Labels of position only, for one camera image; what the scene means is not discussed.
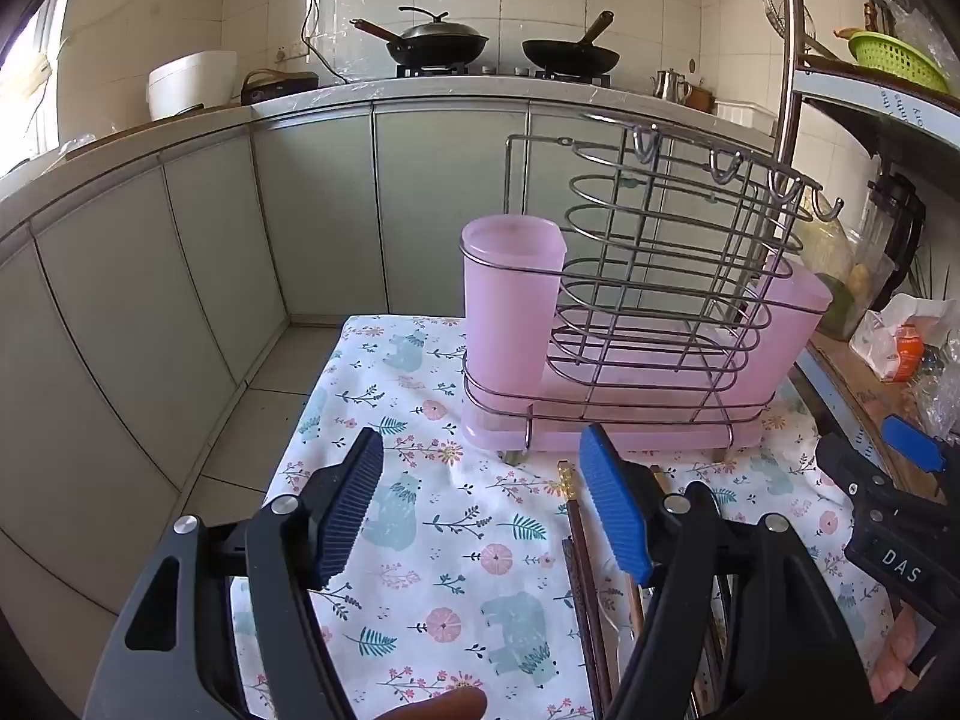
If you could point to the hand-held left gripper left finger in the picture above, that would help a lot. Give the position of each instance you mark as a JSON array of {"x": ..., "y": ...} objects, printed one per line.
[{"x": 352, "y": 502}]

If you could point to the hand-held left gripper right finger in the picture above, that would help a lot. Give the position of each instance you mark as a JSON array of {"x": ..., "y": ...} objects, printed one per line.
[{"x": 611, "y": 510}]

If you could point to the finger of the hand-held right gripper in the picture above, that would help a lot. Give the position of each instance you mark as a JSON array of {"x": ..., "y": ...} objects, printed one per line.
[
  {"x": 911, "y": 442},
  {"x": 840, "y": 461}
]

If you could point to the tall pink plastic cup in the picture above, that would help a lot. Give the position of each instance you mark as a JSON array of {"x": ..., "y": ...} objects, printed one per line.
[{"x": 502, "y": 300}]

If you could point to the person's right hand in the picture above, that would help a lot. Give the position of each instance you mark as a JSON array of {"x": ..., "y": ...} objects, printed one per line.
[{"x": 896, "y": 656}]

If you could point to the person's left hand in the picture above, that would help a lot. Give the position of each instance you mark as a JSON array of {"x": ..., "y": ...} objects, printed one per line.
[{"x": 442, "y": 706}]

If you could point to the gold-tipped dark chopstick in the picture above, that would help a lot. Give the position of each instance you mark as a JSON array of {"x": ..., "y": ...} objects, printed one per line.
[{"x": 568, "y": 480}]

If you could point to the pink plastic drip tray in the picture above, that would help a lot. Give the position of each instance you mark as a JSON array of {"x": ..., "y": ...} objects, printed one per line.
[{"x": 600, "y": 433}]

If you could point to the floral tablecloth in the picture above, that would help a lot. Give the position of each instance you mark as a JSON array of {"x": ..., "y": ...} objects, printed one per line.
[{"x": 450, "y": 540}]

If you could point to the white plastic bag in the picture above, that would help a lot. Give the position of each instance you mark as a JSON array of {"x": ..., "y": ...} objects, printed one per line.
[{"x": 885, "y": 337}]

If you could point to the short pink plastic cup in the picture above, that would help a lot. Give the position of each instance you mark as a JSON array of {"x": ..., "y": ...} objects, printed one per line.
[{"x": 787, "y": 337}]

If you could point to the glass jar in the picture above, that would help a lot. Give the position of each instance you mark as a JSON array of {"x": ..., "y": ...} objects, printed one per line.
[{"x": 825, "y": 255}]

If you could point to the black blender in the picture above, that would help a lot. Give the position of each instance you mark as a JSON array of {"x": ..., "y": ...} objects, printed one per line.
[{"x": 896, "y": 225}]

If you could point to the pale green base cabinets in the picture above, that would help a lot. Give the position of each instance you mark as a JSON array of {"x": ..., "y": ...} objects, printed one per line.
[{"x": 450, "y": 202}]

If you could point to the green plastic basket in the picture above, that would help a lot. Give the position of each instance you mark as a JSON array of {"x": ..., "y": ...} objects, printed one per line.
[{"x": 896, "y": 60}]

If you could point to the small brown pot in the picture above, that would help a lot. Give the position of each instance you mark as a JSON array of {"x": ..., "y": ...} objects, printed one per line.
[{"x": 701, "y": 97}]

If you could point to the metal kettle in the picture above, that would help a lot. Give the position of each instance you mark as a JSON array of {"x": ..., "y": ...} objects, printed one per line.
[{"x": 670, "y": 86}]

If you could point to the clear plastic bag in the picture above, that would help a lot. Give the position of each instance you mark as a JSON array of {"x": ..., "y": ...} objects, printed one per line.
[{"x": 919, "y": 15}]

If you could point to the metal storage shelf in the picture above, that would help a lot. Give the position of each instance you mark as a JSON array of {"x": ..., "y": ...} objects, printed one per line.
[{"x": 795, "y": 30}]

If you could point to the white rice cooker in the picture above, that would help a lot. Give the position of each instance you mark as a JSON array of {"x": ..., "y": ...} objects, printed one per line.
[{"x": 191, "y": 82}]

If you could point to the gas stove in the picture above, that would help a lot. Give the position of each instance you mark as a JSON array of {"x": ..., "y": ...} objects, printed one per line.
[{"x": 480, "y": 70}]

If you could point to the metal skimmer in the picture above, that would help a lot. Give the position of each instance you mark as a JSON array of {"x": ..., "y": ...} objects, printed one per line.
[{"x": 780, "y": 7}]

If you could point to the open black wok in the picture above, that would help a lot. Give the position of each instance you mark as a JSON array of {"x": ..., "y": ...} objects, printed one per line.
[{"x": 570, "y": 56}]

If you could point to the black wok with lid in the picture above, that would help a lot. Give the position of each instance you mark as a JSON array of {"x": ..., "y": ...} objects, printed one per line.
[{"x": 439, "y": 52}]

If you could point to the metal wok lid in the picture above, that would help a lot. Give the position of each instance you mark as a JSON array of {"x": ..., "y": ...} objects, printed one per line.
[{"x": 442, "y": 30}]

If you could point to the window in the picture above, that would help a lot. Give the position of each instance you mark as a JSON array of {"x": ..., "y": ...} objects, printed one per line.
[{"x": 37, "y": 75}]

